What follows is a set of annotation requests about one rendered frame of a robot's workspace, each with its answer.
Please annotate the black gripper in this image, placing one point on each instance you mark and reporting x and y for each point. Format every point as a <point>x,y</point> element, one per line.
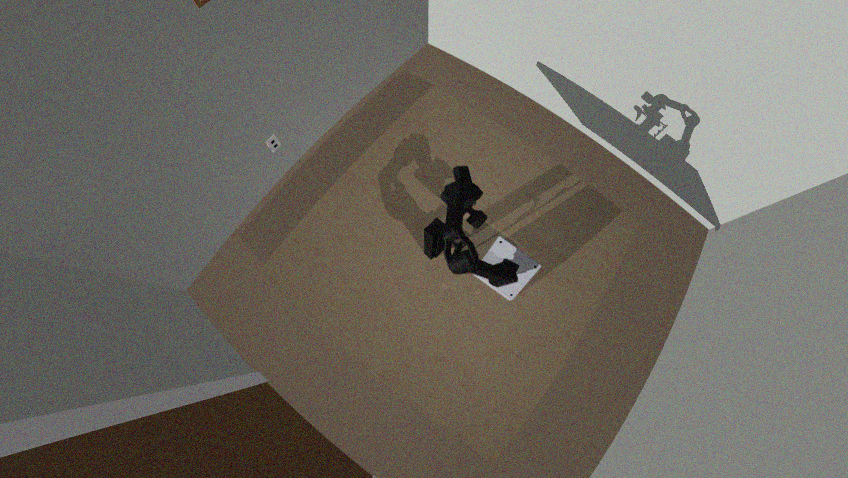
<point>475,219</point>

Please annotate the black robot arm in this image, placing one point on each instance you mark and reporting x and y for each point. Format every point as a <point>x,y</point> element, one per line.
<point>459,193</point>

